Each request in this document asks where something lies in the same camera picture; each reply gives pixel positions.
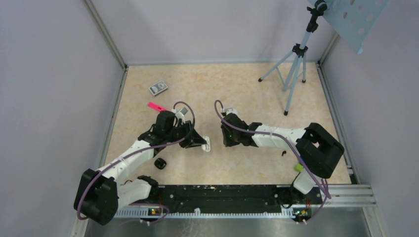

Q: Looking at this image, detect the green cube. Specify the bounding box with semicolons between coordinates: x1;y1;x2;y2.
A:
294;164;304;173

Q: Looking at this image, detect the light blue tripod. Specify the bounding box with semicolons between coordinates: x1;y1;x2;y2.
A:
258;0;328;116

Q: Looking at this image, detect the white earbud charging case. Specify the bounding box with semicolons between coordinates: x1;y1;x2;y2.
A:
201;136;211;152

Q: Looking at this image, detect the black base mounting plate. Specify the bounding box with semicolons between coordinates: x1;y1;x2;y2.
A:
142;185;323;214

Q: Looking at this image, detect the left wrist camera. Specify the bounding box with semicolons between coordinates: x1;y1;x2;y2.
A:
172;107;189;124

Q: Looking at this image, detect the black earbud case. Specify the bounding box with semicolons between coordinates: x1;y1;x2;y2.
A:
154;158;167;170

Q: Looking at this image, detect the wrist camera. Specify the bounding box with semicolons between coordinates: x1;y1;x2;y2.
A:
172;107;189;124
221;108;238;117

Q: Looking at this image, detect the playing card deck box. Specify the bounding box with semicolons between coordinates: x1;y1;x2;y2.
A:
148;80;168;96

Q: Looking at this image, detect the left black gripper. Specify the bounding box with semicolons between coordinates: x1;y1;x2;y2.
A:
165;120;207;149

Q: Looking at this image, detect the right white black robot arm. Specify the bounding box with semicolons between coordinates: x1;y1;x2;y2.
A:
220;112;344;203

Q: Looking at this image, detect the pink marker piece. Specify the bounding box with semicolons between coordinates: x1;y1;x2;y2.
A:
147;102;167;112

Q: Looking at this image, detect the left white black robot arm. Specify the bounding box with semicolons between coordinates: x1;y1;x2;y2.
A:
74;109;210;225

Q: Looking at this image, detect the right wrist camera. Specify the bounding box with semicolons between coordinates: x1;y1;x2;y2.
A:
221;108;238;117

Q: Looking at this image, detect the white toothed cable rail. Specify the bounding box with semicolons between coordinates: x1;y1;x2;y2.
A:
111;207;295;220

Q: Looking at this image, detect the perforated blue metal panel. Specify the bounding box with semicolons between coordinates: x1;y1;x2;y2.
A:
309;0;389;54

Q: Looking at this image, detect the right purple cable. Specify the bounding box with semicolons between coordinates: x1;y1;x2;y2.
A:
214;99;332;225

